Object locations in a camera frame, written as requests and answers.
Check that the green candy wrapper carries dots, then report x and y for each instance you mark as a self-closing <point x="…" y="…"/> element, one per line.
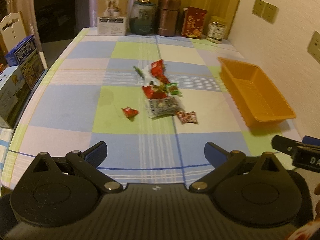
<point x="172" y="89"/>

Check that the red candy with gold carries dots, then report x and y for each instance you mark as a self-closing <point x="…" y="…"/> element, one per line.
<point x="162" y="78"/>

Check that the blue milk carton box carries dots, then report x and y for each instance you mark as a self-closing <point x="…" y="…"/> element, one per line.
<point x="25" y="55"/>

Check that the red gold snack packet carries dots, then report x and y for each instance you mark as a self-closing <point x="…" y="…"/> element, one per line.
<point x="151" y="92"/>

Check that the person's right hand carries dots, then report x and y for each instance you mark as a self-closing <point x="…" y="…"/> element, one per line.
<point x="317" y="190"/>

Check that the green glass jar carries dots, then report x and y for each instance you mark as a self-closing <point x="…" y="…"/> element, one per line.
<point x="142" y="17"/>

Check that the light blue box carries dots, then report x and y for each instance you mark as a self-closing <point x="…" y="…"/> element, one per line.
<point x="13" y="95"/>

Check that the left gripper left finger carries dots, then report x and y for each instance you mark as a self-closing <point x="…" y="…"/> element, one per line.
<point x="86" y="163"/>

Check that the orange plastic tray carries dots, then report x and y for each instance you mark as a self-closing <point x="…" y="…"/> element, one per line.
<point x="258" y="100"/>

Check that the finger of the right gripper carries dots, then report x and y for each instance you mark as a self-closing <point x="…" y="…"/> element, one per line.
<point x="284" y="145"/>
<point x="310" y="140"/>

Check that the white green snack bag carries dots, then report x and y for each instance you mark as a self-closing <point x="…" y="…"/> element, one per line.
<point x="145" y="74"/>

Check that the grey white snack packet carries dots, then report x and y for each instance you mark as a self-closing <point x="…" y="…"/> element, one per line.
<point x="165" y="106"/>

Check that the checkered tablecloth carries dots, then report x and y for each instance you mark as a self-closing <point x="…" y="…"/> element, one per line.
<point x="78" y="103"/>

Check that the white product box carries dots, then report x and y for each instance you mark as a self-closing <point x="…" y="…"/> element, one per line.
<point x="112" y="17"/>

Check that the red patterned candy packet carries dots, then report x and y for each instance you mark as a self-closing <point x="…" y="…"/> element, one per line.
<point x="185" y="117"/>

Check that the clear jar yellow lid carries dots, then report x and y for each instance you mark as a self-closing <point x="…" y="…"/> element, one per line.
<point x="216" y="30"/>

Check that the small red candy wrapper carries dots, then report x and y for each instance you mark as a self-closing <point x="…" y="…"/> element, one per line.
<point x="129" y="112"/>

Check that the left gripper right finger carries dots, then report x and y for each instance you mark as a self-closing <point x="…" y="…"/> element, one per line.
<point x="225" y="163"/>

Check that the brown metal canister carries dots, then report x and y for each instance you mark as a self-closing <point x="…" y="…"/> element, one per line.
<point x="167" y="16"/>

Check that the white chair back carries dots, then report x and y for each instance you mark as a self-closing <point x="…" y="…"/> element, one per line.
<point x="12" y="31"/>

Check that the red snack pouch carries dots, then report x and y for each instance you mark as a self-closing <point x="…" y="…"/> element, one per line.
<point x="157" y="68"/>

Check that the black chair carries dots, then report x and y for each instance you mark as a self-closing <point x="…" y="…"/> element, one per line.
<point x="58" y="23"/>

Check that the wall socket plate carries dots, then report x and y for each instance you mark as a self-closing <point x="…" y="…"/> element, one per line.
<point x="314" y="46"/>

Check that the red gift box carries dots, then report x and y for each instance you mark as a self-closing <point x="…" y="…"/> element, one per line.
<point x="193" y="22"/>

